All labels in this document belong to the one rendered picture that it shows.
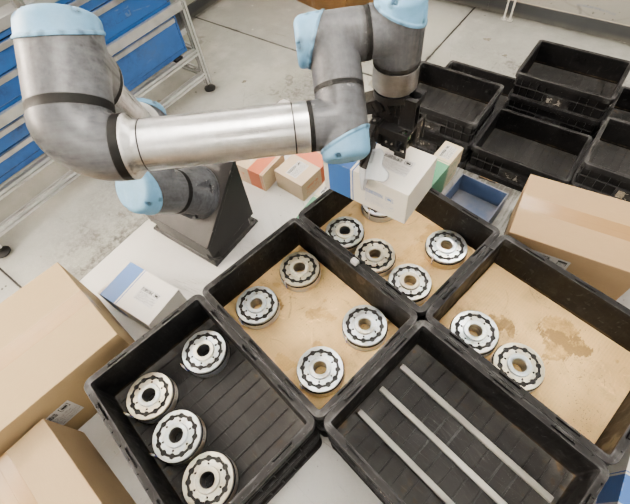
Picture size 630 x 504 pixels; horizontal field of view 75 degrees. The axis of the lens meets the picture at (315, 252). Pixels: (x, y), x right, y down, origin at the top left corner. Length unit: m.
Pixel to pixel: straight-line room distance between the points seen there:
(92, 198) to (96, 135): 2.16
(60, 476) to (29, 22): 0.81
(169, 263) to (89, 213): 1.42
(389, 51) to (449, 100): 1.46
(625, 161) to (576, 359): 1.14
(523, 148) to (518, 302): 1.15
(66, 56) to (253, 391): 0.70
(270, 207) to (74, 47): 0.84
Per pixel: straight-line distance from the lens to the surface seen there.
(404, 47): 0.68
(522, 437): 0.99
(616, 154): 2.07
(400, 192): 0.82
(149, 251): 1.42
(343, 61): 0.64
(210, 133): 0.62
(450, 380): 0.98
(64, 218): 2.79
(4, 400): 1.14
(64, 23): 0.71
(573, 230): 1.22
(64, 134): 0.66
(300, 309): 1.02
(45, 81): 0.69
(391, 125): 0.78
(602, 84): 2.41
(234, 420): 0.97
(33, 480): 1.10
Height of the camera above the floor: 1.75
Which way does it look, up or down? 56 degrees down
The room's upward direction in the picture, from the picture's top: 9 degrees counter-clockwise
